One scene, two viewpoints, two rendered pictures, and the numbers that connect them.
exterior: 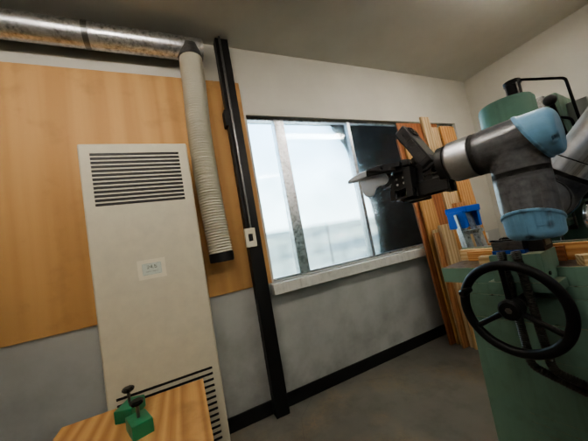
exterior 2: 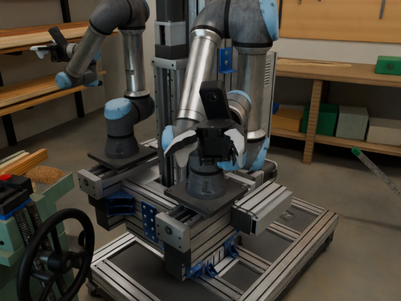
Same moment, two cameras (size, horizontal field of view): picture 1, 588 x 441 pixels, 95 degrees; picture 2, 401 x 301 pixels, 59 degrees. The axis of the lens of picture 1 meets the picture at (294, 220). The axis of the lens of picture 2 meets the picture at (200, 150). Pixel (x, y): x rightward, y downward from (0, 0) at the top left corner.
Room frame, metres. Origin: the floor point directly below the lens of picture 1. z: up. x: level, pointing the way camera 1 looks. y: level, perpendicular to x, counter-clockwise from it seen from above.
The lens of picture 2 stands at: (1.01, 0.22, 1.48)
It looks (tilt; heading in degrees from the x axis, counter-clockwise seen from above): 25 degrees down; 231
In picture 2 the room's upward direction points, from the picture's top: straight up
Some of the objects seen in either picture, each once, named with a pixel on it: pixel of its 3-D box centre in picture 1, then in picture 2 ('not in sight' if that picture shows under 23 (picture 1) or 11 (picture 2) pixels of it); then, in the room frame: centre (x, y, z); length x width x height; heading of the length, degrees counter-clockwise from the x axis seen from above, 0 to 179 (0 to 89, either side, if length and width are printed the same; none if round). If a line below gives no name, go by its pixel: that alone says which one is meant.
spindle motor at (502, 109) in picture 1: (514, 142); not in sight; (1.02, -0.88, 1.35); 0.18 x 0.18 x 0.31
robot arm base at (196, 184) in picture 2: not in sight; (206, 177); (0.29, -0.63, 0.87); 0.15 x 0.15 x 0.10
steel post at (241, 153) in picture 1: (248, 217); not in sight; (1.89, 0.31, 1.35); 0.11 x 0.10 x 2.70; 115
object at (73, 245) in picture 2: not in sight; (73, 250); (0.72, -0.91, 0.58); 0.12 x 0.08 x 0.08; 123
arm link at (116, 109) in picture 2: not in sight; (119, 116); (0.37, -1.12, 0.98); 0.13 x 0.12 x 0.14; 24
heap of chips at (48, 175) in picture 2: not in sight; (43, 171); (0.76, -0.95, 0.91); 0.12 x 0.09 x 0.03; 123
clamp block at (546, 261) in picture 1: (523, 264); (10, 218); (0.91, -0.72, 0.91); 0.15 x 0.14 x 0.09; 33
